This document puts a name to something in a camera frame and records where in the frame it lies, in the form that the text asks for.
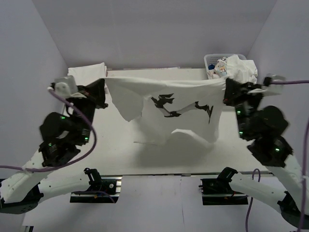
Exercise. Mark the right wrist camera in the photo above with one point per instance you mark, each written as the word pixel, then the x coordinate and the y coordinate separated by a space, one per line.
pixel 272 86

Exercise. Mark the white printed t-shirt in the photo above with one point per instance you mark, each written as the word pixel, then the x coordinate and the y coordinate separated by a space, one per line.
pixel 250 68

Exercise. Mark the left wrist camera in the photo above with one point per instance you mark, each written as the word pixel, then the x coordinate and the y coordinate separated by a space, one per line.
pixel 64 87

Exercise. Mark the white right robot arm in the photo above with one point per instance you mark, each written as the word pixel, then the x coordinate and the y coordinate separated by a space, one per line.
pixel 264 128

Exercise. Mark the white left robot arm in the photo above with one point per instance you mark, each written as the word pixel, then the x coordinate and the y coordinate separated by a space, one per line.
pixel 62 135

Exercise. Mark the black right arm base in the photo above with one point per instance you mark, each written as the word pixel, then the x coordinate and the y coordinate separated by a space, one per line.
pixel 216 192

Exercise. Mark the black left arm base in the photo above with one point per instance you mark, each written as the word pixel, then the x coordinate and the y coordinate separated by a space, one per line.
pixel 107 192

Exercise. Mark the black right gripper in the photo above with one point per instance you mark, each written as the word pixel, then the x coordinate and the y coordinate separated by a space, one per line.
pixel 234 90

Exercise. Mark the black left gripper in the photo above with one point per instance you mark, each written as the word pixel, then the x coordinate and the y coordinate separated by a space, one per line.
pixel 96 91

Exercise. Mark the white plastic laundry basket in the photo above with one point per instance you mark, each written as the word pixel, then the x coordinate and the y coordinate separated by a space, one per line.
pixel 221 66

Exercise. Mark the folded white t-shirt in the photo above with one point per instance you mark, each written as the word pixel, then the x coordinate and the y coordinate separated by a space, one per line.
pixel 92 71

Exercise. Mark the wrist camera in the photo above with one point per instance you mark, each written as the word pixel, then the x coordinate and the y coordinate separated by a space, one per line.
pixel 272 86
pixel 64 87

